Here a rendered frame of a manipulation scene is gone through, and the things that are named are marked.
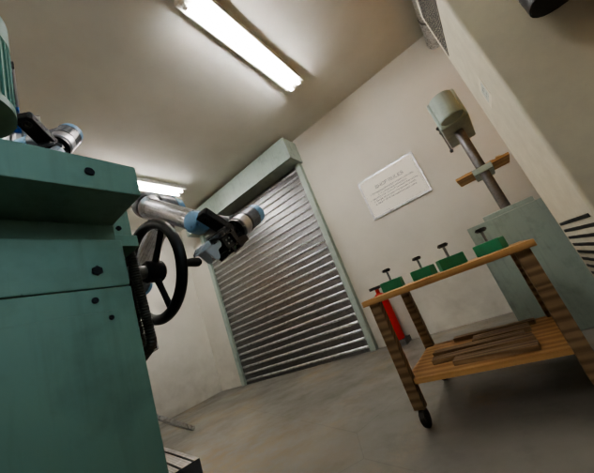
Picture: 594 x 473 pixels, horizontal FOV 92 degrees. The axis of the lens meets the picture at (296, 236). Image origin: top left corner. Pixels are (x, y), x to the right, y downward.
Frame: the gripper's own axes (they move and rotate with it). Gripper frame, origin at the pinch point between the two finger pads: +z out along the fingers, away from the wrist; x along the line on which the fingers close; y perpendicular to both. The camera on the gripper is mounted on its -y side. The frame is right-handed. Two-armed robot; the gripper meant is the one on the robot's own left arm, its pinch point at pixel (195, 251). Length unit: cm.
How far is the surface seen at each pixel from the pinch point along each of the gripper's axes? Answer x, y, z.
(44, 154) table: -19.8, -24.1, 27.9
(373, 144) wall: -10, 23, -282
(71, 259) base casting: -10.5, -11.1, 30.1
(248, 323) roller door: 247, 127, -215
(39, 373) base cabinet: -10.8, 0.0, 42.6
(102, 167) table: -19.8, -20.2, 21.7
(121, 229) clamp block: 3.2, -14.8, 10.3
